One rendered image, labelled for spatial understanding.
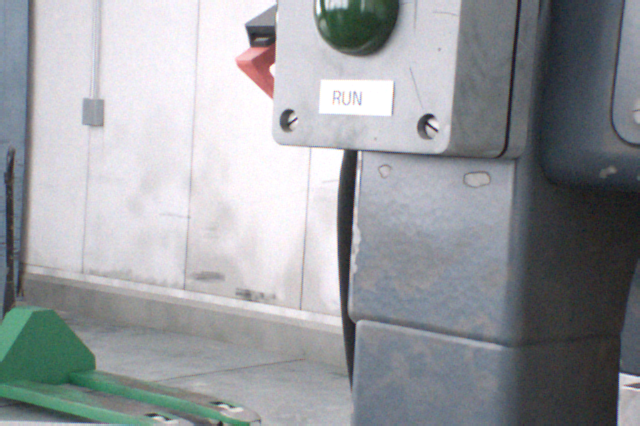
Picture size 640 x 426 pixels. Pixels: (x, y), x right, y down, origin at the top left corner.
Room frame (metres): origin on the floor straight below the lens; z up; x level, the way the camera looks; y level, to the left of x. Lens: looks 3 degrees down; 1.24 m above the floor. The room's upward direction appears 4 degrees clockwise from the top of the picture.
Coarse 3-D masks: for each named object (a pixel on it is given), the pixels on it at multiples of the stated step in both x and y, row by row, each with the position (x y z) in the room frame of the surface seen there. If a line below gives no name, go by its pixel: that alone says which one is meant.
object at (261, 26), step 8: (272, 8) 0.97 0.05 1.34; (256, 16) 0.96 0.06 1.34; (264, 16) 0.96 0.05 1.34; (272, 16) 0.95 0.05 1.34; (248, 24) 0.95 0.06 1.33; (256, 24) 0.94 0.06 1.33; (264, 24) 0.94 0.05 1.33; (272, 24) 0.93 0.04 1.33; (248, 32) 0.95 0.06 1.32; (256, 32) 0.95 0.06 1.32; (264, 32) 0.94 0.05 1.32; (272, 32) 0.94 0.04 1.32
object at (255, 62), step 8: (256, 40) 0.98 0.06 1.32; (264, 40) 0.97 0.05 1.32; (272, 40) 0.98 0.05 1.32; (256, 48) 0.98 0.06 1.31; (264, 48) 0.98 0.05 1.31; (272, 48) 0.98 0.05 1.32; (240, 56) 0.97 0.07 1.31; (248, 56) 0.97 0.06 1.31; (256, 56) 0.96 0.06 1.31; (264, 56) 0.97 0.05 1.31; (272, 56) 0.98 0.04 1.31; (240, 64) 0.97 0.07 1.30; (248, 64) 0.96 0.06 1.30; (256, 64) 0.96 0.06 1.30; (264, 64) 0.97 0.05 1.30; (272, 64) 0.98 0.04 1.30; (248, 72) 0.97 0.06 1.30; (256, 72) 0.97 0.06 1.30; (264, 72) 0.97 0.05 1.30; (256, 80) 0.98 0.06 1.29; (264, 80) 0.97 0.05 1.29; (272, 80) 0.98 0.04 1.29; (264, 88) 0.98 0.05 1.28; (272, 88) 0.98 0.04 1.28; (272, 96) 0.98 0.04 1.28
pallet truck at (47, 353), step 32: (0, 320) 6.02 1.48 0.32; (32, 320) 5.89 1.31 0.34; (0, 352) 5.78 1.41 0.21; (32, 352) 5.86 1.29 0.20; (64, 352) 5.99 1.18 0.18; (0, 384) 5.69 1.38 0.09; (32, 384) 5.70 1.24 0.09; (96, 384) 5.86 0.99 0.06; (128, 384) 5.77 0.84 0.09; (96, 416) 5.27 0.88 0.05; (128, 416) 5.14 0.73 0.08; (160, 416) 5.19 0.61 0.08; (224, 416) 5.32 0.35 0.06; (256, 416) 5.36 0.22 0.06
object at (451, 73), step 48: (288, 0) 0.42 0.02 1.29; (432, 0) 0.39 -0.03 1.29; (480, 0) 0.39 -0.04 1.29; (528, 0) 0.41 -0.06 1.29; (288, 48) 0.42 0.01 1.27; (384, 48) 0.40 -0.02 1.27; (432, 48) 0.38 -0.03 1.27; (480, 48) 0.39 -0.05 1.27; (528, 48) 0.41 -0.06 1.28; (288, 96) 0.42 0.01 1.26; (432, 96) 0.38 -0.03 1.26; (480, 96) 0.39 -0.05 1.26; (528, 96) 0.41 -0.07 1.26; (288, 144) 0.42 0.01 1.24; (336, 144) 0.41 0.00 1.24; (384, 144) 0.39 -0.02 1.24; (432, 144) 0.38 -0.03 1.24; (480, 144) 0.39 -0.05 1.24
